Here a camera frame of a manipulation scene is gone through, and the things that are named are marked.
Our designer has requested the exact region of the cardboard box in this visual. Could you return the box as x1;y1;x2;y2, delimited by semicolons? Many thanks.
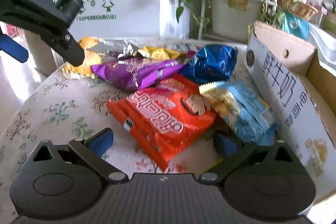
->
244;22;335;203

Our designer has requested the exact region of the purple snack bag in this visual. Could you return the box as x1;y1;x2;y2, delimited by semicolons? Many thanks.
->
91;57;184;92

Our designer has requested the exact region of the light blue snack bag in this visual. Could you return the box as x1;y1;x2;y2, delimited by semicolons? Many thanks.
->
199;80;278;145

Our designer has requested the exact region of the turquoise round object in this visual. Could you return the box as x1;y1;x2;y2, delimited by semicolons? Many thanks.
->
281;11;309;40

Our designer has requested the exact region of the dark blue foil bag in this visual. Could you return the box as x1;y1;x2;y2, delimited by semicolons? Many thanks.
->
179;44;239;84

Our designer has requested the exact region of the gold yellow snack pack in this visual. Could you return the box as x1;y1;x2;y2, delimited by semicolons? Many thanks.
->
132;46;181;61

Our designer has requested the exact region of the orange chip bag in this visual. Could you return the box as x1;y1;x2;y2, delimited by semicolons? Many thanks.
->
62;36;102;79

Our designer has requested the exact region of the silver foil bag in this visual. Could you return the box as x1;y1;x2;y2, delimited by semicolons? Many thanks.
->
88;39;138;58

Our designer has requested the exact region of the wicker basket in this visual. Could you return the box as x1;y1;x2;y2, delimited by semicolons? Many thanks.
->
277;0;318;21

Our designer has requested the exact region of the floral tablecloth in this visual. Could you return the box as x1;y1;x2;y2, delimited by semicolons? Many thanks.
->
0;37;263;224

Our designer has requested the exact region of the red snack bag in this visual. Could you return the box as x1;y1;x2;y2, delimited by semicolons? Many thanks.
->
106;73;217;172

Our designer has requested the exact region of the side table grey cloth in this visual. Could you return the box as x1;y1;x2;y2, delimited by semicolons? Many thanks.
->
307;23;335;76

